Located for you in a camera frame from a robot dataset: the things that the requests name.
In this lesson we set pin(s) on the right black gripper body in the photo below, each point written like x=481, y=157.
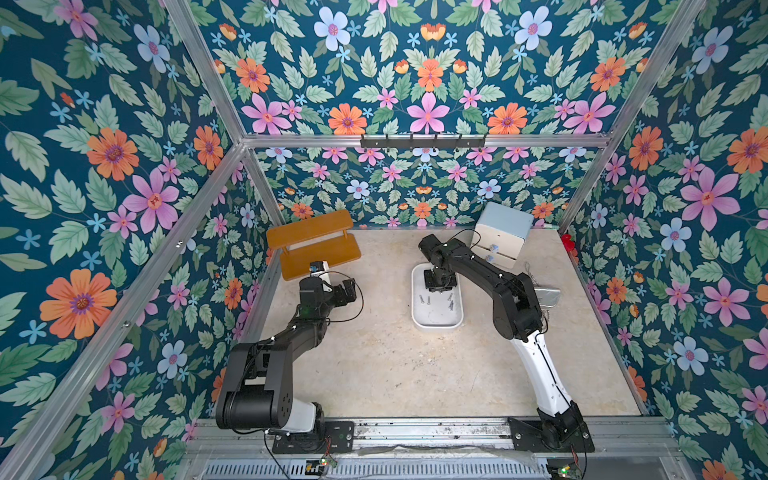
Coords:
x=439, y=282

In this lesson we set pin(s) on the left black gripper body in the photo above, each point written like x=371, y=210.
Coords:
x=336, y=299

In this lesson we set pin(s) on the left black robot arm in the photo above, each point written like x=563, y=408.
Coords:
x=257, y=392

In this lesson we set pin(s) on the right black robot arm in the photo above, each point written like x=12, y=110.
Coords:
x=517, y=317

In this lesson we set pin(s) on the white plastic storage box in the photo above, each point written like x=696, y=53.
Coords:
x=437, y=316

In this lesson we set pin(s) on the small blue-topped drawer cabinet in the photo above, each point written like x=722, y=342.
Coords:
x=500, y=233

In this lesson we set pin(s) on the silver clutch purse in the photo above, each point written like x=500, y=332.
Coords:
x=548, y=297

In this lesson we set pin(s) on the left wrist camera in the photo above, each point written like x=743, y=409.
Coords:
x=318, y=268

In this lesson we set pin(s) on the red object at wall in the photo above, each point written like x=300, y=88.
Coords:
x=569, y=244

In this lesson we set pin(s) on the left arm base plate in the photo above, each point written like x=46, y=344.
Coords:
x=332, y=437

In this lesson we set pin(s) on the black wall hook rail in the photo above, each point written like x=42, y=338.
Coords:
x=413, y=141

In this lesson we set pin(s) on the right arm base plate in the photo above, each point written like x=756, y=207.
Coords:
x=539, y=436

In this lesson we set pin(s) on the aluminium front rail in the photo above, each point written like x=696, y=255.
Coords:
x=444, y=448

